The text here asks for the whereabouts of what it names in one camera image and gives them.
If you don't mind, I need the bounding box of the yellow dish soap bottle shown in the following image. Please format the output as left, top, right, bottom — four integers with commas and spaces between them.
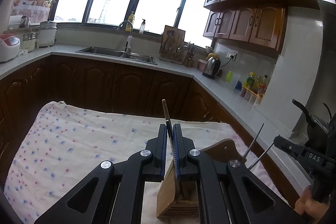
125, 11, 135, 32

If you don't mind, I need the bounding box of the wooden utensil holder box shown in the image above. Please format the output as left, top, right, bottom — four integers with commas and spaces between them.
156, 139, 243, 219

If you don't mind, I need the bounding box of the metal chopstick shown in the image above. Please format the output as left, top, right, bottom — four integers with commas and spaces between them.
240, 123, 264, 163

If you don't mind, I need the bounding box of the clear soap dispenser bottle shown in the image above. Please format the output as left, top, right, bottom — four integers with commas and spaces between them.
138, 19, 146, 34

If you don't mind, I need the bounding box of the kitchen faucet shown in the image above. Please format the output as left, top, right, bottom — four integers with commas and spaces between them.
116, 20, 134, 54

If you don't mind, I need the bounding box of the black wok pan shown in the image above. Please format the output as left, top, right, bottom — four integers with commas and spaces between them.
291, 99, 330, 147

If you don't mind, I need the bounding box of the condiment bottles rack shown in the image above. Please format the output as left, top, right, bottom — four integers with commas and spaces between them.
240, 72, 268, 105

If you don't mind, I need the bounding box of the white red rice cooker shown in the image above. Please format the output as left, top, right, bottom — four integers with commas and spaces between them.
0, 34, 20, 63

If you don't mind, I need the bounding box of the white floral tablecloth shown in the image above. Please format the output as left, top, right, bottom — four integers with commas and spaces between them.
3, 101, 289, 224

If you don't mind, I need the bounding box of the person's right hand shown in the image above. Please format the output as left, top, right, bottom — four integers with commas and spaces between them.
294, 186, 330, 221

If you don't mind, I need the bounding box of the steel kitchen sink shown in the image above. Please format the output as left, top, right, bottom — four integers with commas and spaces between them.
77, 47, 157, 65

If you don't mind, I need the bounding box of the thin dark chopstick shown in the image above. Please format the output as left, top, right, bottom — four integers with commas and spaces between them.
247, 140, 274, 170

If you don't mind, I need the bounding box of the steel electric kettle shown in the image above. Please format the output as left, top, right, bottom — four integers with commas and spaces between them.
202, 57, 221, 79

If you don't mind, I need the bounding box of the knife block rack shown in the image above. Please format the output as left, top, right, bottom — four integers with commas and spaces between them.
159, 25, 186, 64

